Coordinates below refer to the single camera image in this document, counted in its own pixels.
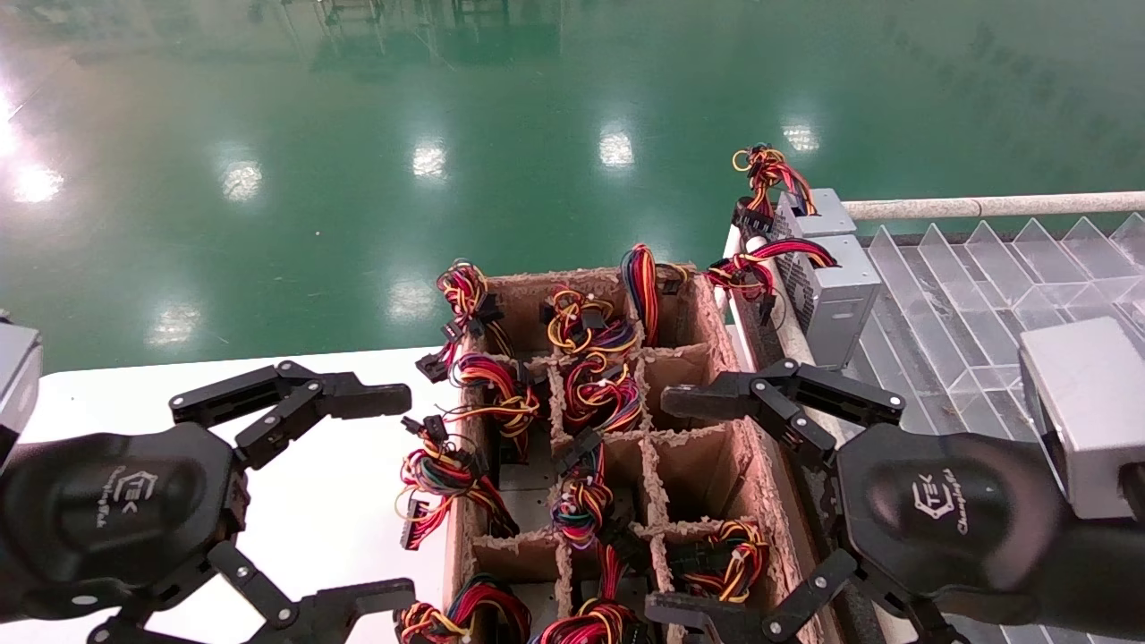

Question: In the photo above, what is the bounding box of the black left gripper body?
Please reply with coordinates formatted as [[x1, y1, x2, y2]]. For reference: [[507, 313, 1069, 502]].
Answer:
[[0, 420, 250, 624]]

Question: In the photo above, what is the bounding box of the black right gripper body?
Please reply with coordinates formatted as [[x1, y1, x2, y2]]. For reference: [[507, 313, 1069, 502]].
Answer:
[[836, 425, 1145, 640]]

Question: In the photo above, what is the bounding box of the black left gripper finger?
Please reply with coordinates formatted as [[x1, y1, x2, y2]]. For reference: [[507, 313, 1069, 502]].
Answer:
[[170, 360, 412, 470], [88, 541, 418, 644]]

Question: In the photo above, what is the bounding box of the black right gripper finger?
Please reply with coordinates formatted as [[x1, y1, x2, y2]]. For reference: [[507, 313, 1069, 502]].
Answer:
[[660, 358, 906, 470], [644, 547, 971, 644]]

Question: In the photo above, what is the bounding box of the grey power supply with wires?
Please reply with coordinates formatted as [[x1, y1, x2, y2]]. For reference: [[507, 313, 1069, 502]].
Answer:
[[620, 241, 694, 348], [666, 519, 770, 605], [414, 259, 515, 384], [547, 428, 649, 573], [539, 284, 640, 354], [394, 574, 560, 644], [532, 546, 654, 644], [705, 234, 883, 372], [443, 353, 542, 462], [394, 414, 560, 551], [555, 351, 645, 435], [729, 143, 860, 247]]

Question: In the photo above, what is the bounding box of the brown cardboard divider box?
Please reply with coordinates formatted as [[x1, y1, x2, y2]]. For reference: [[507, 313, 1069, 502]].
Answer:
[[443, 261, 846, 644]]

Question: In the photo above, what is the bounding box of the clear plastic divider tray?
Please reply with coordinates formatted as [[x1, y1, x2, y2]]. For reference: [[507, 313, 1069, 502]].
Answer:
[[859, 213, 1145, 644]]

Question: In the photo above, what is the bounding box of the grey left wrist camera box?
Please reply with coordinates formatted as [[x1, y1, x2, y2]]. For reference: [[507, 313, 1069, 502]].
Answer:
[[0, 320, 43, 450]]

